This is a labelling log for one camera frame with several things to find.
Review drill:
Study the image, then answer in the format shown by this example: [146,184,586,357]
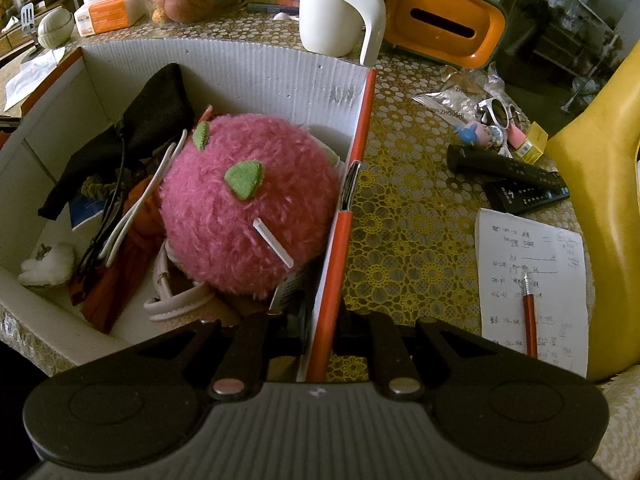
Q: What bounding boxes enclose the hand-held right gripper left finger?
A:
[135,309,307,402]

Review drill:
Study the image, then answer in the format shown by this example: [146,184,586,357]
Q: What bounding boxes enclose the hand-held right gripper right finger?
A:
[334,309,501,402]

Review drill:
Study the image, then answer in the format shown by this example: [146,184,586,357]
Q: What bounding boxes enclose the printed product package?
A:
[269,262,316,331]

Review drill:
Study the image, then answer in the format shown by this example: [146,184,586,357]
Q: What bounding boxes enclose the pink plush toy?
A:
[159,112,343,296]

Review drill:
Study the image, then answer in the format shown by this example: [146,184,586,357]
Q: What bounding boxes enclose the orange cloth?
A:
[67,105,216,333]

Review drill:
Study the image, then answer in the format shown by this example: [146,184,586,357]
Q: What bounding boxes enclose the white strap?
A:
[97,127,188,268]

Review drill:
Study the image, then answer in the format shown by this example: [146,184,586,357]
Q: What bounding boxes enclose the blue book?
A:
[69,192,108,231]

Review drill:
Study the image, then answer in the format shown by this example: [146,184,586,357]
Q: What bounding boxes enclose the brown knitted item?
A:
[80,175,118,201]

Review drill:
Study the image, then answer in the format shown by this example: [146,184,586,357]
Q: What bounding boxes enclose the small white plush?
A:
[17,241,77,288]

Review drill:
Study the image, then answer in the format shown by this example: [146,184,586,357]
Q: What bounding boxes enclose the black cable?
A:
[75,120,133,286]

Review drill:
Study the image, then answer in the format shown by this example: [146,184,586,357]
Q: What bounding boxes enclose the black mesh cloth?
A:
[37,62,196,221]

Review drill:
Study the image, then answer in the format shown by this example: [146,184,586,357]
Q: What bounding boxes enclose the white orange cardboard box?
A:
[0,40,377,383]

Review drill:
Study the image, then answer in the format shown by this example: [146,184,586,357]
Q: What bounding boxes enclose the red pen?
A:
[520,272,539,360]

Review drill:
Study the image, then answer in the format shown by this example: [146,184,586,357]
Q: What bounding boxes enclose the short black remote control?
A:
[482,180,571,214]

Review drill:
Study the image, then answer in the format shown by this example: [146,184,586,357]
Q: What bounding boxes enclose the white handwritten notepad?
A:
[474,207,590,378]

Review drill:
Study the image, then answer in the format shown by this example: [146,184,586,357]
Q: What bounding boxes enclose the long black remote control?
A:
[446,143,563,192]

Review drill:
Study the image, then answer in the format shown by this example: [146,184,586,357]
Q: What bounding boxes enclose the small pig figure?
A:
[456,121,503,150]

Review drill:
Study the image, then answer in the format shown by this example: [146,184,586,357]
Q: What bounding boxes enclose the silver snack packet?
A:
[412,77,488,131]

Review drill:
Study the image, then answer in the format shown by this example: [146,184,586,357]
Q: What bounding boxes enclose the small yellow box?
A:
[515,121,550,163]

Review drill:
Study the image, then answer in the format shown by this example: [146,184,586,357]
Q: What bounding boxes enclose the white sunglasses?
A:
[477,97,523,131]

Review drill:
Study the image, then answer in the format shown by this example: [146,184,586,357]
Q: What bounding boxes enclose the yellow chair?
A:
[545,57,640,383]

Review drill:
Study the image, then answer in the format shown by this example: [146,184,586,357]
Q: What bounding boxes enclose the clear plastic wrapper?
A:
[480,62,511,106]

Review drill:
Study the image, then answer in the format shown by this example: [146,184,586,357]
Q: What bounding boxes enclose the orange green tissue box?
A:
[377,0,507,70]

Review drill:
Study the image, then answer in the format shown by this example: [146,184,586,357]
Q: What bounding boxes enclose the white mug with steel rim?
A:
[298,0,387,67]

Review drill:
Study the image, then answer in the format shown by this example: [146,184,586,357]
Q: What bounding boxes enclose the white paper sheet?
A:
[2,47,68,111]

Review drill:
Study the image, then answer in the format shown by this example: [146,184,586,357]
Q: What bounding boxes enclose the orange white tissue pack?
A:
[74,0,148,37]

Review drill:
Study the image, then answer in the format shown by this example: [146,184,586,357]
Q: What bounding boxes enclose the round white jar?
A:
[36,6,76,50]

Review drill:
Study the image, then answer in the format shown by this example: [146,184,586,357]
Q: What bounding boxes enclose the glass display cabinet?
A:
[497,0,640,111]

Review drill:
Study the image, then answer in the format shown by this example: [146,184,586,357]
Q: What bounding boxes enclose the wooden sideboard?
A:
[0,0,131,61]

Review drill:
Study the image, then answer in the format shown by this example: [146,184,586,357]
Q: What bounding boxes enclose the white phone stand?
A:
[17,2,43,58]

